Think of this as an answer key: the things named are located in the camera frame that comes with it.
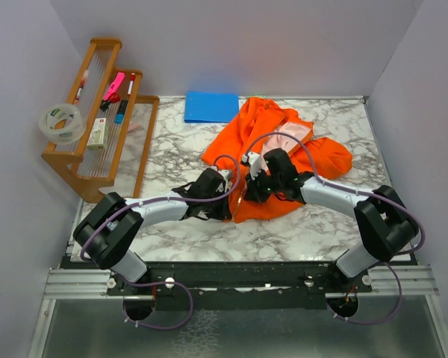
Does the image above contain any small white green box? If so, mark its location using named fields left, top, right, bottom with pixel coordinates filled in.
left=87, top=117, right=108, bottom=150

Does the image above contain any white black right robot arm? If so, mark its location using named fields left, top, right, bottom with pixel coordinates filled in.
left=242, top=148, right=419, bottom=292

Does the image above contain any silver aluminium frame rail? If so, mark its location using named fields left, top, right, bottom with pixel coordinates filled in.
left=43, top=269, right=111, bottom=300

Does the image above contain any clear tape roll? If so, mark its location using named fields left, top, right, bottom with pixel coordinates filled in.
left=38, top=104, right=85, bottom=145

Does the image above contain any blue black marker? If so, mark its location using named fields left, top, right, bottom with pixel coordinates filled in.
left=114, top=100, right=128, bottom=125

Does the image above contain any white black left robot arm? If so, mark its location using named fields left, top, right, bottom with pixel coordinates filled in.
left=72, top=166, right=232, bottom=295

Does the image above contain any red capped pen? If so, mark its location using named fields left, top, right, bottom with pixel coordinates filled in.
left=73, top=69, right=89, bottom=105

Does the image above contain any black mounting rail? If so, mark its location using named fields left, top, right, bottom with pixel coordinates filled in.
left=59, top=260, right=400, bottom=311

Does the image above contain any blue folder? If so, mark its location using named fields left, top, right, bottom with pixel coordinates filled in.
left=184, top=91, right=240, bottom=123

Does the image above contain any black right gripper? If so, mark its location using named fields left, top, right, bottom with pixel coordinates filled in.
left=245, top=166, right=283, bottom=204

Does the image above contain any wooden tiered rack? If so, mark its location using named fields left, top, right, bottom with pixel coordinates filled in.
left=39, top=37, right=159, bottom=203

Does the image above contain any red black small clip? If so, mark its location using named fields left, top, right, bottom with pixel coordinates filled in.
left=99, top=92, right=121, bottom=112

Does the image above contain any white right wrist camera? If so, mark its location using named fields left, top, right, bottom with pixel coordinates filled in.
left=241, top=151, right=268, bottom=180

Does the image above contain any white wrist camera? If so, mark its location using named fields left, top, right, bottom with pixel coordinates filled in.
left=241, top=151, right=268, bottom=180
left=217, top=169, right=233, bottom=193

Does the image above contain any red white marker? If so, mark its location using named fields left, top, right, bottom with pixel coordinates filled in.
left=127, top=72, right=136, bottom=97

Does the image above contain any pink highlighter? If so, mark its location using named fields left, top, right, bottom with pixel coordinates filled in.
left=102, top=72, right=125, bottom=101

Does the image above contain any orange zip jacket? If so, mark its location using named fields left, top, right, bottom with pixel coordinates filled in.
left=201, top=97, right=352, bottom=223

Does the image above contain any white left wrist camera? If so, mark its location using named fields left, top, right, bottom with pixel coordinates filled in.
left=217, top=169, right=233, bottom=193

